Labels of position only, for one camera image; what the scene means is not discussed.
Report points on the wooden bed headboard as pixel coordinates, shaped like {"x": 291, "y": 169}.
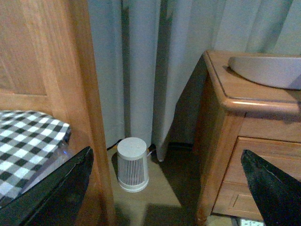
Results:
{"x": 47, "y": 64}

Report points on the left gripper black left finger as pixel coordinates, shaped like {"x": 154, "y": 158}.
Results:
{"x": 56, "y": 199}

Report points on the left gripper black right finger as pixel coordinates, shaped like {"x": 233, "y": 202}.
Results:
{"x": 277, "y": 195}

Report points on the white handheld lint roller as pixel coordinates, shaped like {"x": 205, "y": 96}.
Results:
{"x": 278, "y": 72}

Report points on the pale grey curtain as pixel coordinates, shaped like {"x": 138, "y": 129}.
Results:
{"x": 148, "y": 58}

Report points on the black white checkered bed sheet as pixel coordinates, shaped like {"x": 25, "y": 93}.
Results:
{"x": 32, "y": 145}

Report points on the white ribbed trash bin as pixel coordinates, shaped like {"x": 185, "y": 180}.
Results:
{"x": 133, "y": 175}

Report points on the wooden nightstand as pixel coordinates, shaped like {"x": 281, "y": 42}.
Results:
{"x": 237, "y": 114}

